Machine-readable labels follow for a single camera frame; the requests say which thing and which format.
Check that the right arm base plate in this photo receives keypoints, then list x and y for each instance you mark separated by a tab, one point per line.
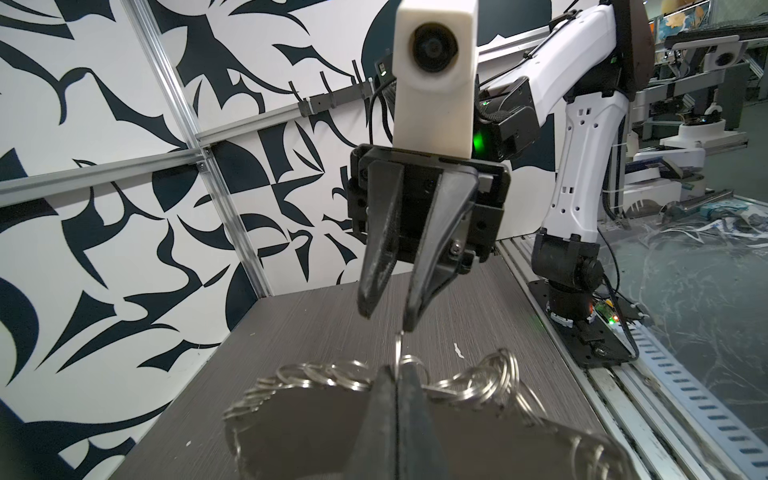
587	337

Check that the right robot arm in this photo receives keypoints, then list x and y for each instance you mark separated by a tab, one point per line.
595	60

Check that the white slotted cable duct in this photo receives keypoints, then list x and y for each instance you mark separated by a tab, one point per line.
720	426

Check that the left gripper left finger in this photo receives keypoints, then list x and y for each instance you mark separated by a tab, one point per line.
374	454

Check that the metal key organizer plate with rings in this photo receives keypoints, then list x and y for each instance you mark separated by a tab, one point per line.
346	420

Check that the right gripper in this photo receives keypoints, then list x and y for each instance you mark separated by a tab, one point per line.
407	205

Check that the small green circuit board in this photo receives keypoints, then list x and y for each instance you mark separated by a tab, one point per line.
606	311

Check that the black wall hook rail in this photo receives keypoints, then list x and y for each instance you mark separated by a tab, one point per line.
359	88

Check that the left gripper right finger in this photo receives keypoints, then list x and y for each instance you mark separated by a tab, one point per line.
419	452

